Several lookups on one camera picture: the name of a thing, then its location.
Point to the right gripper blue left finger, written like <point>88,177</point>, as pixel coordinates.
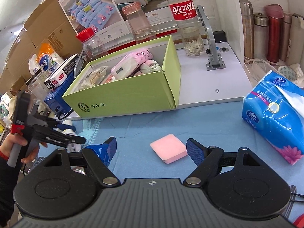
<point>97,159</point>

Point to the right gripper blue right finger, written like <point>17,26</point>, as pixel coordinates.
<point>207,162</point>

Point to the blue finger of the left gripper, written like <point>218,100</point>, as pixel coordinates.
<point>63,140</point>
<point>62,126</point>

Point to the pink sponge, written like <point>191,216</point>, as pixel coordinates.
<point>169,148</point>

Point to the bag of cotton swabs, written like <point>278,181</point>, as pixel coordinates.
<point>94,78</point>

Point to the pink tissue pack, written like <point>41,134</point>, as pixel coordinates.
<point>127,65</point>

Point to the white sock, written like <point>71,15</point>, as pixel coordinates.
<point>150,66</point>

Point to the person's left hand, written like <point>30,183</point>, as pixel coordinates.
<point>12,139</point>

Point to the blue table mat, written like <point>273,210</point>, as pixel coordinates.
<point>218,125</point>

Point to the blue machine box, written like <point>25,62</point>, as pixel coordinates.
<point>54,99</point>

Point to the clear plastic container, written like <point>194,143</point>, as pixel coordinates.
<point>37,87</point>

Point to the white pen refill box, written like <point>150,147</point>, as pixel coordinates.
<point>57,78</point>

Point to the white base board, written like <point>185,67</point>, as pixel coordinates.
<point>200,86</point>

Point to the blue white tissue bag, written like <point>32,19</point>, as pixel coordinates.
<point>46,60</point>

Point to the clear jar red lid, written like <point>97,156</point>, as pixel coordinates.
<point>92,45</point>

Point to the green cardboard box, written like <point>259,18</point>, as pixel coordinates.
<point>146,93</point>

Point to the blue tissue pack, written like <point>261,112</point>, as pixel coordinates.
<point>274,108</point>

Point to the grey striped cloth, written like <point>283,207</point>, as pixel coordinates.
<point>290,204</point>

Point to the pink transparent bottle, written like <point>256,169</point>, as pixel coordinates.
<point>138,22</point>

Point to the bedding poster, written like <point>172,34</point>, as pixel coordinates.
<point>110,24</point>

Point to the beige thermos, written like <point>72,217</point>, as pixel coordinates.
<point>292,39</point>

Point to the coca cola bottle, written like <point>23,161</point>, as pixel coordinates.
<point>185,16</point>

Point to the steel thermos short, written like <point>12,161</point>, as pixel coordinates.
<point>260,35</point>

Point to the red thermos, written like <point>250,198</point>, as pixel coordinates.
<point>275,16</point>

